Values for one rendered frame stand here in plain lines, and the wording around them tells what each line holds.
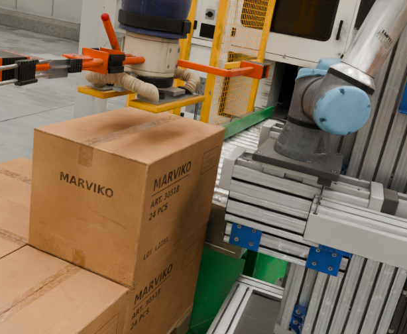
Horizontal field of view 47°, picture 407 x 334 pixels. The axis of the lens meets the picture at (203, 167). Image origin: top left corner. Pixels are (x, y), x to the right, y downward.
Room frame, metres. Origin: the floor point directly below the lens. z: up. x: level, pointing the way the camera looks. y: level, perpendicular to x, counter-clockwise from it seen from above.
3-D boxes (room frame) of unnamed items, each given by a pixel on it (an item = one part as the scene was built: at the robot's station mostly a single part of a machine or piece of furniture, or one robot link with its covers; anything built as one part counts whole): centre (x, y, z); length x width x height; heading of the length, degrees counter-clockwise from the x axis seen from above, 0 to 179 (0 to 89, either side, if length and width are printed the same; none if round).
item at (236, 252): (1.90, 0.11, 0.47); 0.70 x 0.03 x 0.15; 69
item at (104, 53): (1.32, 0.32, 1.18); 0.10 x 0.08 x 0.06; 68
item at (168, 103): (1.52, 0.14, 1.08); 0.34 x 0.10 x 0.05; 158
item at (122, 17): (1.55, 0.23, 1.30); 0.23 x 0.23 x 0.04
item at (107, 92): (1.59, 0.32, 1.08); 0.34 x 0.10 x 0.05; 158
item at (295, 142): (1.25, -0.26, 1.09); 0.15 x 0.15 x 0.10
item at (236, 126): (3.42, -0.19, 0.60); 1.60 x 0.10 x 0.09; 159
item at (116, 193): (1.57, 0.23, 0.74); 0.60 x 0.40 x 0.40; 160
